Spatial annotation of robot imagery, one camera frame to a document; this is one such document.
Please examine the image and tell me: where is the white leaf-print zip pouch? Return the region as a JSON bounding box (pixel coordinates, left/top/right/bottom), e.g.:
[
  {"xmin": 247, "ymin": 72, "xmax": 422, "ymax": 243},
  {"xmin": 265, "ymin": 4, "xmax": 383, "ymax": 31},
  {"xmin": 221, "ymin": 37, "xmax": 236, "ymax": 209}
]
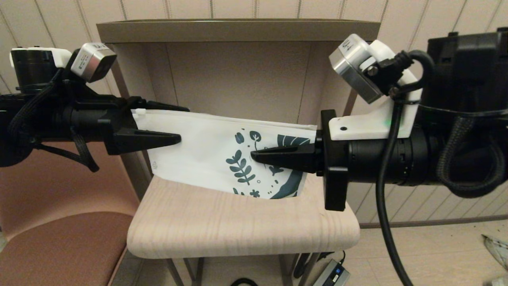
[{"xmin": 132, "ymin": 108, "xmax": 318, "ymax": 200}]

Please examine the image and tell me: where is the beige wooden hutch desk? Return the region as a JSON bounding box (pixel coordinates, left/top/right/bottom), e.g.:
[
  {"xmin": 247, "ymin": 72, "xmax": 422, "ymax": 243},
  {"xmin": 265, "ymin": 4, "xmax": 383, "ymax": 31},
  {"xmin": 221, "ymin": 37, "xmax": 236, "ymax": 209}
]
[{"xmin": 96, "ymin": 19, "xmax": 380, "ymax": 286}]

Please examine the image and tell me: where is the silver power adapter box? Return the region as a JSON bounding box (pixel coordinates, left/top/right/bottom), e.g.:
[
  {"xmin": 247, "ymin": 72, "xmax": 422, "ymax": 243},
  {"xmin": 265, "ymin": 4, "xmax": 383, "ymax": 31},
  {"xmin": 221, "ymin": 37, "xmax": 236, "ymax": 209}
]
[{"xmin": 314, "ymin": 260, "xmax": 350, "ymax": 286}]

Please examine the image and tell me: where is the brown upholstered chair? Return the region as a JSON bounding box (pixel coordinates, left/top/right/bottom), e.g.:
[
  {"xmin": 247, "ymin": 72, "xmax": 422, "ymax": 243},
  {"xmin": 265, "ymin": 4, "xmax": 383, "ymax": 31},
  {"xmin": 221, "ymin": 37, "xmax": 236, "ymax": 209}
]
[{"xmin": 0, "ymin": 147, "xmax": 139, "ymax": 286}]

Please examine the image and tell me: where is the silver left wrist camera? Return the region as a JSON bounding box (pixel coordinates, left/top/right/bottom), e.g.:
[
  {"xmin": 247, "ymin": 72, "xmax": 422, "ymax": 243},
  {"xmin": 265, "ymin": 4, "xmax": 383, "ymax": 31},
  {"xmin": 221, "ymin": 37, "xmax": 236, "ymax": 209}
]
[{"xmin": 71, "ymin": 43, "xmax": 117, "ymax": 83}]

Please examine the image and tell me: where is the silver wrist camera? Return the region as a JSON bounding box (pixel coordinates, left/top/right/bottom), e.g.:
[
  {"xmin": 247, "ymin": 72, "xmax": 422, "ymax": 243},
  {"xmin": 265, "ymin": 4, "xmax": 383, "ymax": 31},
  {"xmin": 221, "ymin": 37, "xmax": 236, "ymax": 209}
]
[
  {"xmin": 329, "ymin": 34, "xmax": 423, "ymax": 140},
  {"xmin": 71, "ymin": 43, "xmax": 117, "ymax": 83}
]

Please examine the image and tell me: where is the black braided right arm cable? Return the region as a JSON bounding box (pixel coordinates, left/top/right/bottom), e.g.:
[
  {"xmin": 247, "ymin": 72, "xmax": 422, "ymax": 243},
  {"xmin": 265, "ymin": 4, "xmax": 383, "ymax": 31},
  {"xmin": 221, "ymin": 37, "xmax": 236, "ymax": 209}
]
[{"xmin": 436, "ymin": 115, "xmax": 506, "ymax": 199}]

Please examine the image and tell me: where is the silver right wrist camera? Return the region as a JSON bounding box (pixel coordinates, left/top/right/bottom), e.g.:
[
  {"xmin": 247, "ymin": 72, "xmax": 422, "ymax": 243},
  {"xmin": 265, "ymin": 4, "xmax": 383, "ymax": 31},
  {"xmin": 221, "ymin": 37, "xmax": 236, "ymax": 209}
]
[{"xmin": 329, "ymin": 34, "xmax": 423, "ymax": 140}]

